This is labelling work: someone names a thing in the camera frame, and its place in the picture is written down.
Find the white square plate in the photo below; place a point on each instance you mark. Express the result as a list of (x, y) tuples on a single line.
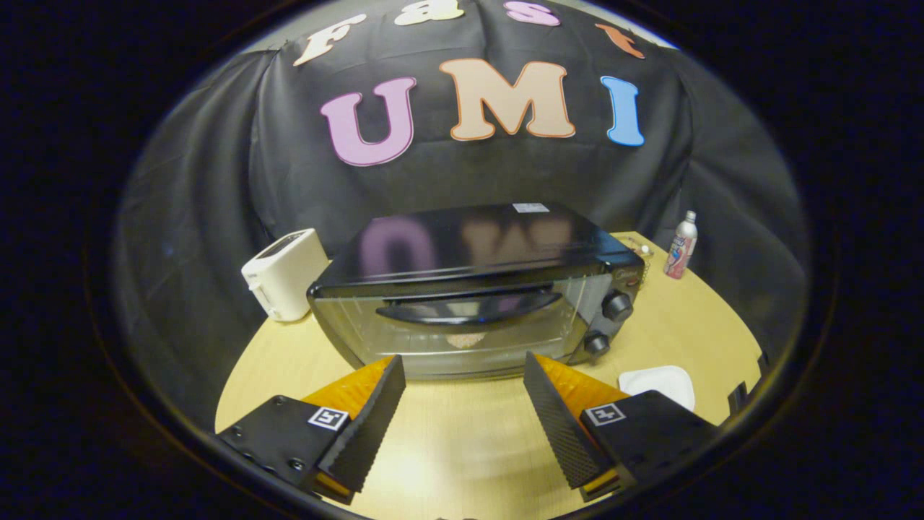
[(657, 379)]

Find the black backdrop cloth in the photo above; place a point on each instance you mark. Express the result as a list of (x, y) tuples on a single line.
[(462, 180)]

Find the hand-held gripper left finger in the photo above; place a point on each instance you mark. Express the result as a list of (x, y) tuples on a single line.
[(372, 433)]

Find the silver drink bottle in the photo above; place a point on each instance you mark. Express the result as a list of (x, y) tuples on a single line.
[(680, 249)]

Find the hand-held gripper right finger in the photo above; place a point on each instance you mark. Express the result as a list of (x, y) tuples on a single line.
[(556, 433)]

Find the round breaded croquette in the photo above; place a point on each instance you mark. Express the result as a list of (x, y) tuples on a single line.
[(465, 339)]

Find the white pop-up toaster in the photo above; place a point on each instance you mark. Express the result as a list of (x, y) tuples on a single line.
[(285, 278)]

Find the black toaster oven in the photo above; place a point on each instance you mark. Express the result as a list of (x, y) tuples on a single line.
[(476, 245)]

